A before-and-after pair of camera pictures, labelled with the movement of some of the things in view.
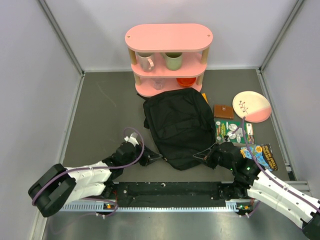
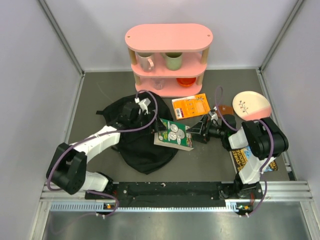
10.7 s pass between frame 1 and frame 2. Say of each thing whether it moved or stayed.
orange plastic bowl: stayed
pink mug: stayed
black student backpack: moved
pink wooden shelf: stayed
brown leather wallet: stayed
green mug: stayed
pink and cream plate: stayed
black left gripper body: moved
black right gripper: moved
